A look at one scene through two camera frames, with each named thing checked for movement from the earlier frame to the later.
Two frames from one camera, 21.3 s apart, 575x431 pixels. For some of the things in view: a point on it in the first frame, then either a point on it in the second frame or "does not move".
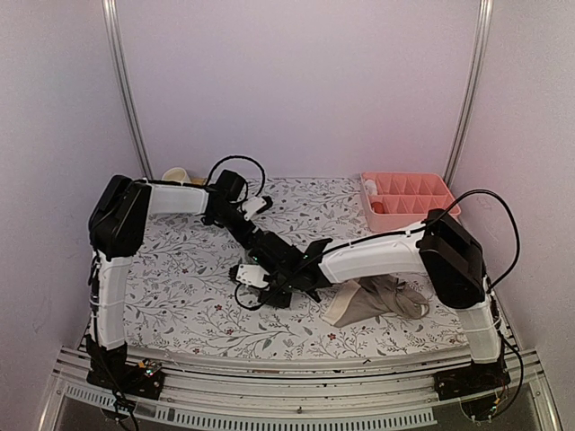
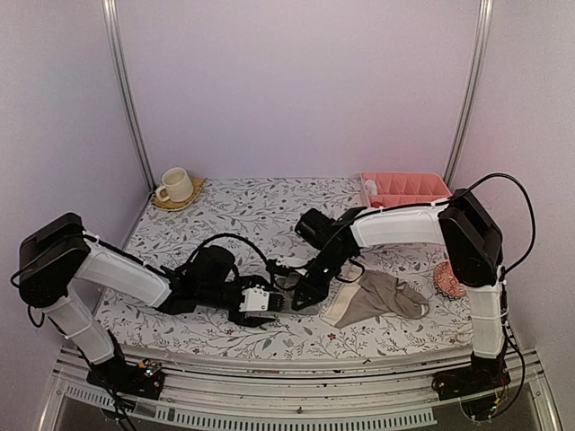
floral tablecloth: (184, 303) does not move
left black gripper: (250, 241) to (245, 321)
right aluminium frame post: (484, 21) does not move
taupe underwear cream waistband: (372, 295) does not move
